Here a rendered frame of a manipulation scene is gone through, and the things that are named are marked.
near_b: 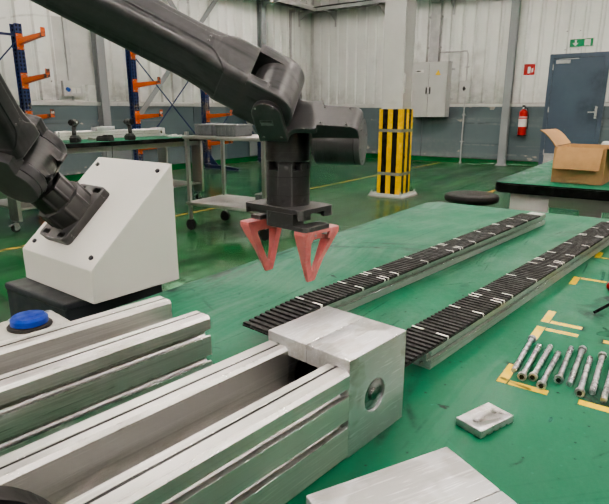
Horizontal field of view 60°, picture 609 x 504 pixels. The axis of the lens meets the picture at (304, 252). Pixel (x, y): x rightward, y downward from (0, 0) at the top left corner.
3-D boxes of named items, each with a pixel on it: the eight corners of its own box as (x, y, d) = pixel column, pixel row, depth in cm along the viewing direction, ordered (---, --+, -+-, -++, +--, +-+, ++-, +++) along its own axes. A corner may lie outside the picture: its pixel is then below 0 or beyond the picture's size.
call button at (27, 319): (41, 321, 64) (39, 305, 63) (55, 330, 61) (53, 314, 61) (5, 331, 61) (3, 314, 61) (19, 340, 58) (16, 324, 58)
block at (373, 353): (310, 377, 62) (310, 300, 59) (402, 417, 54) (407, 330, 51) (253, 408, 55) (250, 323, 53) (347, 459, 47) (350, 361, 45)
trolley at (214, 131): (185, 229, 499) (179, 118, 473) (223, 219, 544) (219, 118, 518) (277, 242, 448) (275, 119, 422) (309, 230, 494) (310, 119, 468)
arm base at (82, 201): (85, 188, 100) (44, 238, 96) (53, 158, 95) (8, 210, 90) (112, 193, 95) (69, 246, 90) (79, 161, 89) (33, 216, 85)
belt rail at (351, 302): (529, 222, 147) (530, 211, 146) (544, 224, 144) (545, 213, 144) (291, 320, 78) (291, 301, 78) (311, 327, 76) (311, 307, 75)
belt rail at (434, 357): (605, 232, 135) (607, 221, 134) (623, 235, 132) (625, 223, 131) (401, 359, 66) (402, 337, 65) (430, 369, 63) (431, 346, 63)
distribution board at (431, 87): (409, 159, 1206) (415, 53, 1148) (465, 163, 1133) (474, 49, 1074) (404, 160, 1184) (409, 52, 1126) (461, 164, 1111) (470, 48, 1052)
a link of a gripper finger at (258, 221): (276, 282, 69) (275, 212, 67) (240, 272, 74) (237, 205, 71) (310, 271, 74) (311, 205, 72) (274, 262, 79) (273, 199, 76)
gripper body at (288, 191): (300, 226, 65) (300, 165, 63) (244, 215, 71) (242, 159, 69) (333, 218, 69) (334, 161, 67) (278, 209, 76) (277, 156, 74)
